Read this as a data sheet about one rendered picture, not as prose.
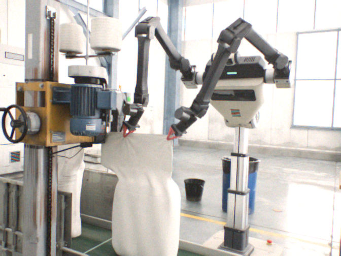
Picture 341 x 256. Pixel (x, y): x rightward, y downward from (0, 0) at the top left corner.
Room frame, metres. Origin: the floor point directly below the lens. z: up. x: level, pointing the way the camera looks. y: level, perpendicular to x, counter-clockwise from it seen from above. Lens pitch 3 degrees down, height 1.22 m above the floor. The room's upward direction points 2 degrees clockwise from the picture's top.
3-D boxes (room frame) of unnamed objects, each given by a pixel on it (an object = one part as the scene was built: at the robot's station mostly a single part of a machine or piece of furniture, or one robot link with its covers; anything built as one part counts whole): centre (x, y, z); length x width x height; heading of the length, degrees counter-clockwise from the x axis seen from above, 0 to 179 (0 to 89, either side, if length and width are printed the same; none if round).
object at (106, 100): (1.51, 0.32, 1.25); 0.10 x 0.08 x 0.12; 177
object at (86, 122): (1.52, 0.43, 1.21); 0.15 x 0.15 x 0.25
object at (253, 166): (3.80, -0.86, 0.32); 0.51 x 0.48 x 0.65; 152
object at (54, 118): (1.66, 0.62, 1.18); 0.34 x 0.25 x 0.31; 152
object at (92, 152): (4.73, 0.94, 0.56); 0.66 x 0.42 x 0.15; 152
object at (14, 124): (1.42, 0.73, 1.13); 0.18 x 0.11 x 0.18; 62
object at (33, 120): (1.48, 0.69, 1.14); 0.11 x 0.06 x 0.11; 62
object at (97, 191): (2.43, 0.76, 0.54); 1.05 x 0.02 x 0.41; 62
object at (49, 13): (1.54, 0.61, 1.68); 0.05 x 0.03 x 0.06; 152
